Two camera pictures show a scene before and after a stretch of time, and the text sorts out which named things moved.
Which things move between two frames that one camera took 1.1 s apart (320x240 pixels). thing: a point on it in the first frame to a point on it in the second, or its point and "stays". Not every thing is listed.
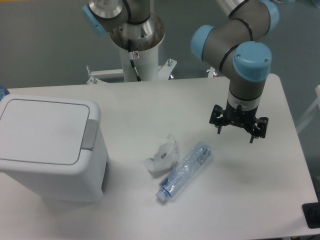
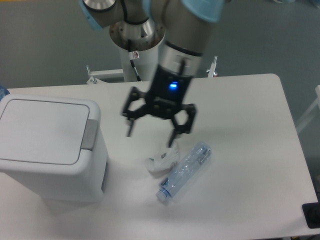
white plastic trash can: [55, 146] stays
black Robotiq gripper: [244, 118] to [165, 99]
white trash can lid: [43, 132] stays
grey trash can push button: [90, 134] stays
